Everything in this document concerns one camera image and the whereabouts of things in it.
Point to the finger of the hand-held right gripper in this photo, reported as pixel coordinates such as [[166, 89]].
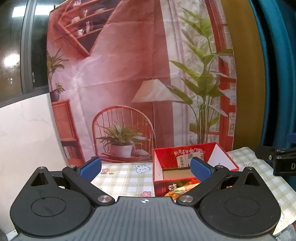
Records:
[[291, 140], [284, 162]]

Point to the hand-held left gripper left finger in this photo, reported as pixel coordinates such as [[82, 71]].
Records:
[[90, 168]]

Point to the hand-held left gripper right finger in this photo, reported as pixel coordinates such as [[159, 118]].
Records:
[[200, 169]]

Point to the red cardboard box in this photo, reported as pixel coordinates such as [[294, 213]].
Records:
[[166, 155]]

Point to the orange snack packet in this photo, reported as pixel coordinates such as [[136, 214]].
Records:
[[173, 193]]

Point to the checked bunny print tablecloth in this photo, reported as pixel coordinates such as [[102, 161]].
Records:
[[129, 179]]

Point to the grey fuzzy cloth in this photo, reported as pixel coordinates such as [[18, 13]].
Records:
[[288, 233]]

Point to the blue curtain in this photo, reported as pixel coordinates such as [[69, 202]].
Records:
[[277, 69]]

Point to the dark window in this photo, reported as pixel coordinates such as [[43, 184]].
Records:
[[13, 46]]

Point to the printed room scene wall cloth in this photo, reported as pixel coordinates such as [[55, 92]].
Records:
[[129, 69]]

